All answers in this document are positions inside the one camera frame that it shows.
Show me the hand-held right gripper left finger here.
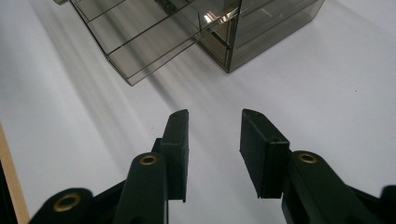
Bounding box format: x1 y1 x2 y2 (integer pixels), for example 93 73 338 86
152 108 191 203

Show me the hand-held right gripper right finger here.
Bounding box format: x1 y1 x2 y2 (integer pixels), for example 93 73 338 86
239 108 292 200

